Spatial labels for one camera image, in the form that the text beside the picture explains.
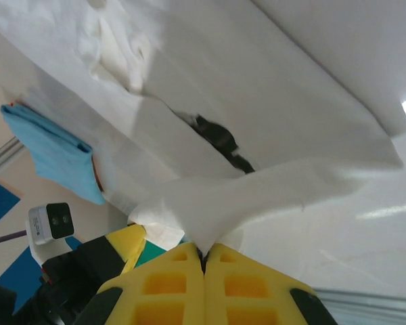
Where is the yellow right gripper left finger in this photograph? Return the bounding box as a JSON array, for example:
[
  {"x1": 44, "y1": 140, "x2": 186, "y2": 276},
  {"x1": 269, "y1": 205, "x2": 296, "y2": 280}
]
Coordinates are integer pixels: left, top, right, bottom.
[{"x1": 74, "y1": 242, "x2": 206, "y2": 325}]

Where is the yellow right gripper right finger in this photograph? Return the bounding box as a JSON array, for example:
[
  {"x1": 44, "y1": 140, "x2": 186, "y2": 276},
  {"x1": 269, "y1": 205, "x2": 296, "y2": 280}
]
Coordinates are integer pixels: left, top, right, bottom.
[{"x1": 204, "y1": 243, "x2": 339, "y2": 325}]

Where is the white printed t-shirt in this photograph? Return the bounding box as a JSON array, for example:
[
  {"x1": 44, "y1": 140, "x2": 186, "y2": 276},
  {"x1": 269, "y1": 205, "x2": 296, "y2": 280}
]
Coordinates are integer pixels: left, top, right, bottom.
[{"x1": 0, "y1": 0, "x2": 406, "y2": 255}]

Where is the teal plastic basket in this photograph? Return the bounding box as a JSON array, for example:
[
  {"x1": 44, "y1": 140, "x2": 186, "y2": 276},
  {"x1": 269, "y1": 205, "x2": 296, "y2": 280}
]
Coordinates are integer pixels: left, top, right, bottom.
[{"x1": 135, "y1": 237, "x2": 187, "y2": 269}]

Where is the orange-red folded t-shirt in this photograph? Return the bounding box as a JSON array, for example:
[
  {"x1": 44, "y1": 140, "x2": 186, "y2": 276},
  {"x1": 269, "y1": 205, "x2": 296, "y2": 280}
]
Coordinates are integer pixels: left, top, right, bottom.
[{"x1": 91, "y1": 158, "x2": 105, "y2": 194}]

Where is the light blue folded t-shirt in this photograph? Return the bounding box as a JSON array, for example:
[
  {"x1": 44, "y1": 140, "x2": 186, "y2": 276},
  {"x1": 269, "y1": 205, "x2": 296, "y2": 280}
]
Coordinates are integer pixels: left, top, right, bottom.
[{"x1": 0, "y1": 104, "x2": 107, "y2": 206}]

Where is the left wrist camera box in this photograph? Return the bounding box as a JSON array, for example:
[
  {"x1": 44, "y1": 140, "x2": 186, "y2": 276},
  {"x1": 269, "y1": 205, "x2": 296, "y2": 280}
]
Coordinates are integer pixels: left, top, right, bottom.
[{"x1": 27, "y1": 202, "x2": 76, "y2": 246}]

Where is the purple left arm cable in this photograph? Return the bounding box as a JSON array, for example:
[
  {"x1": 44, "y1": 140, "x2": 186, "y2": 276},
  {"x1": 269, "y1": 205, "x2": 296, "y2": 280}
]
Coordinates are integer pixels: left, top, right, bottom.
[{"x1": 0, "y1": 229, "x2": 30, "y2": 251}]

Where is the aluminium table edge rail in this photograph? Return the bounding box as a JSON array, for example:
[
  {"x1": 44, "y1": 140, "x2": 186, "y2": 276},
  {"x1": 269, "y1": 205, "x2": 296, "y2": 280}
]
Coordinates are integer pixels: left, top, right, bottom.
[{"x1": 0, "y1": 137, "x2": 24, "y2": 177}]

